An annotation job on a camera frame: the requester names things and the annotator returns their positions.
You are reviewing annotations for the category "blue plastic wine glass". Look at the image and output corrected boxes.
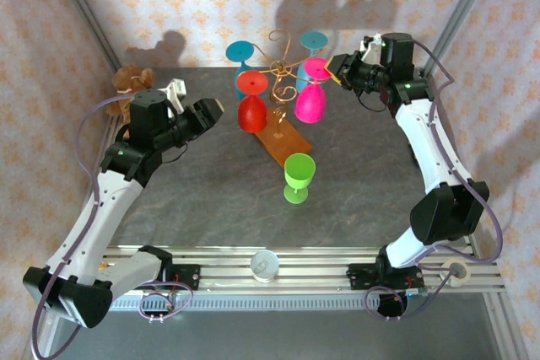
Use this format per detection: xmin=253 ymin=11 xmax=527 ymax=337
xmin=295 ymin=30 xmax=329 ymax=92
xmin=225 ymin=40 xmax=256 ymax=99

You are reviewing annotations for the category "pink plastic wine glass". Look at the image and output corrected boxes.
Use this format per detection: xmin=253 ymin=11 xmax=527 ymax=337
xmin=294 ymin=58 xmax=334 ymax=124

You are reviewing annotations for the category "red plastic wine glass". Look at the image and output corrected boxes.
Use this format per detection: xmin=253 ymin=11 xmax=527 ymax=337
xmin=235 ymin=71 xmax=268 ymax=132

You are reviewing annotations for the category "green plastic wine glass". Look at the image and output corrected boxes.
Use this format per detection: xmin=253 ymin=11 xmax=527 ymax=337
xmin=283 ymin=153 xmax=316 ymax=205

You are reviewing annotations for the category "brown teddy bear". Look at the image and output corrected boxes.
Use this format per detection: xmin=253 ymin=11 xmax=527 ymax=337
xmin=105 ymin=64 xmax=155 ymax=119

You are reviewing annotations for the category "grey metal can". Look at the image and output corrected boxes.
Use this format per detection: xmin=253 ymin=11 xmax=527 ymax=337
xmin=251 ymin=250 xmax=281 ymax=283

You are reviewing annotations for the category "white tape roll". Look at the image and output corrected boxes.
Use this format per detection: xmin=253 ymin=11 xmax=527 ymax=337
xmin=438 ymin=261 xmax=471 ymax=289

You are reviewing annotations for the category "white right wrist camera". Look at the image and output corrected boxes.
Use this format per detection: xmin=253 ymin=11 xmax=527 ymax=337
xmin=359 ymin=34 xmax=384 ymax=65

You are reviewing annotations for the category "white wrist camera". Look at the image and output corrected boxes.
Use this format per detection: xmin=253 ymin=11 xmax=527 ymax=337
xmin=359 ymin=34 xmax=384 ymax=65
xmin=162 ymin=78 xmax=188 ymax=119

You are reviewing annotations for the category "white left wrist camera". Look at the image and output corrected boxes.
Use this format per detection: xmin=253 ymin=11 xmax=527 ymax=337
xmin=162 ymin=78 xmax=188 ymax=119

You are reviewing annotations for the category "aluminium frame post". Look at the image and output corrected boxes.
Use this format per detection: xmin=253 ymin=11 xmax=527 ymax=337
xmin=44 ymin=0 xmax=124 ymax=73
xmin=421 ymin=0 xmax=505 ymax=78

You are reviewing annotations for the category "gold wire wine glass rack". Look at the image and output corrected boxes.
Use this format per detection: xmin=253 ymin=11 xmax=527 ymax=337
xmin=240 ymin=30 xmax=332 ymax=168

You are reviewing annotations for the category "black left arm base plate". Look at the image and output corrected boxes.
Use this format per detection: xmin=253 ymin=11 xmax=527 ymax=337
xmin=162 ymin=264 xmax=202 ymax=293

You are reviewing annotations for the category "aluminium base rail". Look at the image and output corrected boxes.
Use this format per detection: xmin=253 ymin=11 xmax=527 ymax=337
xmin=99 ymin=244 xmax=506 ymax=294

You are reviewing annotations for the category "grey slotted cable duct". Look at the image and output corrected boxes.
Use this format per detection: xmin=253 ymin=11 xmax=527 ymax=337
xmin=111 ymin=295 xmax=490 ymax=311

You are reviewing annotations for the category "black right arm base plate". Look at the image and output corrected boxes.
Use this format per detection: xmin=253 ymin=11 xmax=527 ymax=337
xmin=348 ymin=262 xmax=428 ymax=293

